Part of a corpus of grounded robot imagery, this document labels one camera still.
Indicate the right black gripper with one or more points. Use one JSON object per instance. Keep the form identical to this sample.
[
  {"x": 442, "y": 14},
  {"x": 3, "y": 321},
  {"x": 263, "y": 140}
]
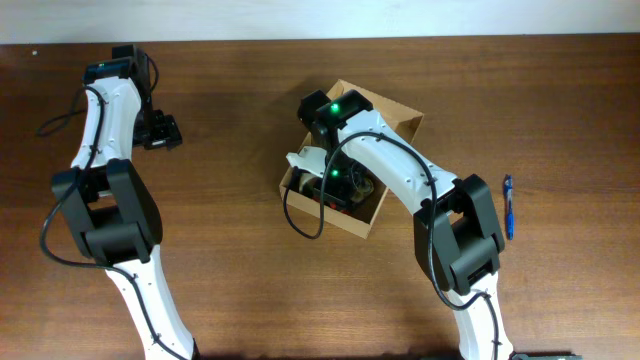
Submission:
[{"x": 338, "y": 193}]

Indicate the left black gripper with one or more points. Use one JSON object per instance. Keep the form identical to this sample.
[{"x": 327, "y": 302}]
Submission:
[{"x": 167, "y": 132}]

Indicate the brown cardboard box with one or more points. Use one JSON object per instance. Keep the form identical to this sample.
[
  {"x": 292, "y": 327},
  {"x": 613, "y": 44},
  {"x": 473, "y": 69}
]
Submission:
[{"x": 405, "y": 121}]

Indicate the yellow black correction tape dispenser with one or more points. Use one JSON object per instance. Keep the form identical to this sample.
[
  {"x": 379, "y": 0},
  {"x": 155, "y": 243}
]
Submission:
[{"x": 365, "y": 187}]

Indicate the orange utility knife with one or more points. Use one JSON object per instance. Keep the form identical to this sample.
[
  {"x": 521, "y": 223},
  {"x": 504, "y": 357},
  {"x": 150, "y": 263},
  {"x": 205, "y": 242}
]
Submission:
[{"x": 340, "y": 204}]

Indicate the beige masking tape roll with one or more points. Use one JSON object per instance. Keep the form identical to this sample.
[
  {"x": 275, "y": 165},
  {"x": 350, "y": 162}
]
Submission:
[{"x": 307, "y": 184}]

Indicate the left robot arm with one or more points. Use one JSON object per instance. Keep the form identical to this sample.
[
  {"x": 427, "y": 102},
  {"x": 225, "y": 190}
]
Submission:
[{"x": 112, "y": 217}]

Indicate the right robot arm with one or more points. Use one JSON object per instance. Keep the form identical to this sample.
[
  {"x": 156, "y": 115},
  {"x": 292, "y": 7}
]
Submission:
[{"x": 457, "y": 234}]

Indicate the blue pen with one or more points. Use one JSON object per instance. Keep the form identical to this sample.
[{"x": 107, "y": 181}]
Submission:
[{"x": 509, "y": 213}]

